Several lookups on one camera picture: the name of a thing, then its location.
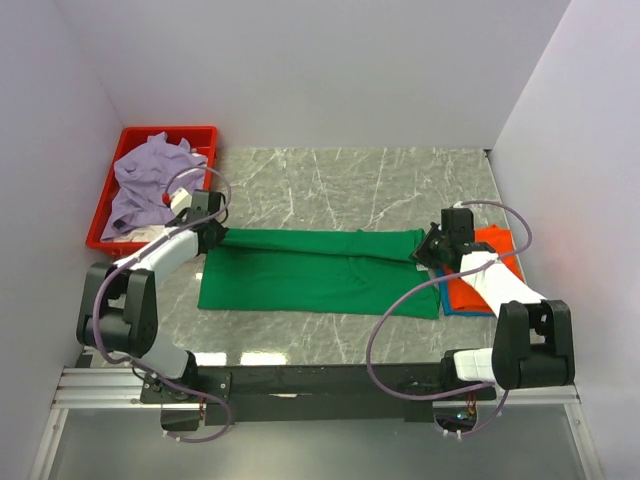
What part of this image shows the folded orange t-shirt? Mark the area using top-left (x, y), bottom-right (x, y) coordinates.
top-left (458, 225), bottom-right (514, 302)

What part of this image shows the folded blue t-shirt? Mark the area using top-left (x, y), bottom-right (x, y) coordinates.
top-left (439, 278), bottom-right (494, 317)

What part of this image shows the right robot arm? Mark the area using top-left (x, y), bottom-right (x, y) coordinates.
top-left (411, 203), bottom-right (575, 399)

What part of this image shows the green t-shirt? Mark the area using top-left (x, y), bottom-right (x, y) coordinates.
top-left (198, 228), bottom-right (440, 320)

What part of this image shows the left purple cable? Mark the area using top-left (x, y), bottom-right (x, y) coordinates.
top-left (92, 165), bottom-right (237, 445)

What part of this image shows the black base beam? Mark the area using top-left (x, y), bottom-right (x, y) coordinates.
top-left (139, 363), bottom-right (501, 432)

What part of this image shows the red plastic bin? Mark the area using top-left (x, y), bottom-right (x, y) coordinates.
top-left (86, 126), bottom-right (218, 256)

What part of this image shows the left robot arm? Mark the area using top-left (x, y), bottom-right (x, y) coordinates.
top-left (76, 190), bottom-right (228, 402)

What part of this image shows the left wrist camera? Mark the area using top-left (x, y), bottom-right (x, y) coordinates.
top-left (162, 187), bottom-right (192, 215)

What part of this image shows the lavender t-shirt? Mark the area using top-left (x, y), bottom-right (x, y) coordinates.
top-left (101, 130), bottom-right (210, 241)

